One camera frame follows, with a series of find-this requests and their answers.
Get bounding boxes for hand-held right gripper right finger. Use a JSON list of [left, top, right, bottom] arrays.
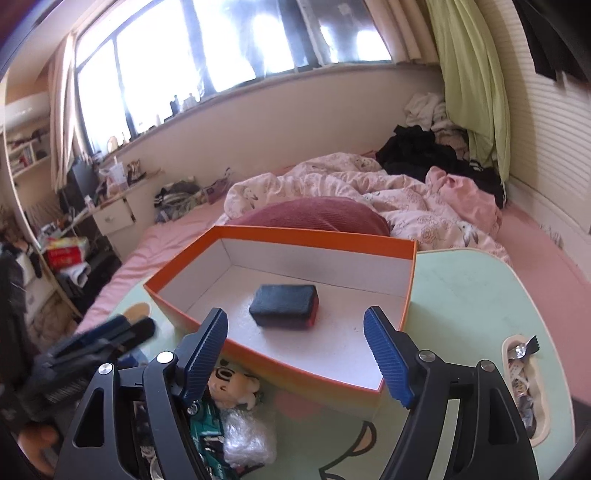
[[363, 305, 541, 480]]

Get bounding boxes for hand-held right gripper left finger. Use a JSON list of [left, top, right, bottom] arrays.
[[54, 307, 229, 480]]

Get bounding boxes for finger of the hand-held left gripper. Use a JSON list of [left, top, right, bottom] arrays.
[[104, 316, 156, 352], [51, 315, 132, 358]]

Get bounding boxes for orange cardboard box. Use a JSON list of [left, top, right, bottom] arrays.
[[143, 225, 419, 414]]

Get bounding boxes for dark mahjong tile block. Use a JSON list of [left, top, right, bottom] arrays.
[[248, 284, 319, 332]]

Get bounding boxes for clear plastic bundle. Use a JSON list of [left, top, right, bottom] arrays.
[[221, 408, 278, 467]]

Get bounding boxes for green cartoon desktop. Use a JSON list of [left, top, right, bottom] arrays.
[[74, 249, 578, 480]]

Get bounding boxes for person's left hand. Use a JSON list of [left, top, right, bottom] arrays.
[[21, 422, 63, 478]]

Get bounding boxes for white cartoon plush toy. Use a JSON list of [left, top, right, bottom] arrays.
[[205, 364, 262, 411]]

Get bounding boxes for green toy car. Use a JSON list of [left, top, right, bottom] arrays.
[[188, 399, 227, 462]]

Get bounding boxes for white drawer unit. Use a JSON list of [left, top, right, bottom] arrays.
[[23, 272, 61, 324]]

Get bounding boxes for red cardboard box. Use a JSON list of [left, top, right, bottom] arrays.
[[44, 236, 90, 271]]

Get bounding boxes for dark cloth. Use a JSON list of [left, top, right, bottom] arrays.
[[0, 240, 35, 416]]

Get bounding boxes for white drawer cabinet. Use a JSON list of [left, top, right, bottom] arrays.
[[92, 198, 137, 230]]

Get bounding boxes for grey striped clothes pile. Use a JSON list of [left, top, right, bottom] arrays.
[[154, 180, 204, 222]]

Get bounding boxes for pile of small trinkets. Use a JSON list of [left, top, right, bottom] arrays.
[[508, 355, 539, 435]]

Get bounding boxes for clear plastic cup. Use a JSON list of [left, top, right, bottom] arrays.
[[107, 156, 129, 191]]

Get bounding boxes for black monitor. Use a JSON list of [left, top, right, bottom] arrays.
[[65, 161, 100, 204]]

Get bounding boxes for purple bag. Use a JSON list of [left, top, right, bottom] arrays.
[[203, 178, 232, 204]]

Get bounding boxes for maroon pillow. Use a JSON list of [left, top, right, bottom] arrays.
[[228, 196, 392, 237]]

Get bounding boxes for pink bed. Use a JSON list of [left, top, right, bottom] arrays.
[[76, 148, 591, 333]]

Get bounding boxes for pink floral quilt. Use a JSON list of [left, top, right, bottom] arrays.
[[224, 152, 504, 259]]

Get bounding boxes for black clothes pile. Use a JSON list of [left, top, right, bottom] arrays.
[[375, 124, 506, 208]]

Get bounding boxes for beige curtain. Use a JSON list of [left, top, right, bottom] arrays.
[[48, 32, 90, 192], [383, 0, 439, 63]]

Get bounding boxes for white clothes pile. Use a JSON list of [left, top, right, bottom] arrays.
[[404, 92, 469, 153]]

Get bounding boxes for green curtain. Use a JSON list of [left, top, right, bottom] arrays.
[[425, 0, 513, 183]]

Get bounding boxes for window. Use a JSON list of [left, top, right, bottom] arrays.
[[74, 0, 393, 144]]

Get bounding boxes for black hanging garment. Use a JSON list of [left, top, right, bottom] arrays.
[[519, 0, 591, 86]]

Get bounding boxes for wall bookshelf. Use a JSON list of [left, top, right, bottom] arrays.
[[4, 129, 51, 178]]

